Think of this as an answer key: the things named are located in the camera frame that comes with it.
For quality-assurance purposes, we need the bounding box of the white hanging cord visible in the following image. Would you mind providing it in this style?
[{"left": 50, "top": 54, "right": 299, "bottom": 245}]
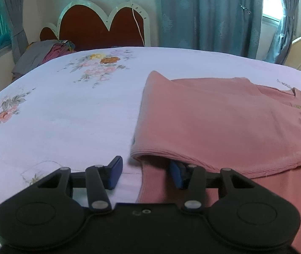
[{"left": 131, "top": 3, "right": 146, "bottom": 47}]

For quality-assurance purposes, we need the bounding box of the floral white bed sheet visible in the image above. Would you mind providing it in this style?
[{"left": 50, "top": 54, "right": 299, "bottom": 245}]
[{"left": 0, "top": 46, "right": 301, "bottom": 254}]

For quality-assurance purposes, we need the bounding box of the red white heart headboard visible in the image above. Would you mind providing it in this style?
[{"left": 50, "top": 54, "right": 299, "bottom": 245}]
[{"left": 39, "top": 0, "right": 151, "bottom": 51}]

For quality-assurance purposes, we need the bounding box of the pile of clothes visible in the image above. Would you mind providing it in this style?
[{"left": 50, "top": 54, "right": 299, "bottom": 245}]
[{"left": 12, "top": 40, "right": 75, "bottom": 81}]

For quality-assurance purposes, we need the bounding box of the pink knit sweater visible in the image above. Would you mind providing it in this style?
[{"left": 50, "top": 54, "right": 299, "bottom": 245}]
[{"left": 130, "top": 71, "right": 301, "bottom": 252}]

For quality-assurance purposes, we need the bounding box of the blue patterned curtain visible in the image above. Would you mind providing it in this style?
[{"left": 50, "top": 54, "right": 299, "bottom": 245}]
[{"left": 154, "top": 0, "right": 301, "bottom": 65}]

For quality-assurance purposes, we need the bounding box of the grey side curtain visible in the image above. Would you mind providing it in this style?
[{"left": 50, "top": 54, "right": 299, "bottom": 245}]
[{"left": 0, "top": 0, "right": 28, "bottom": 63}]

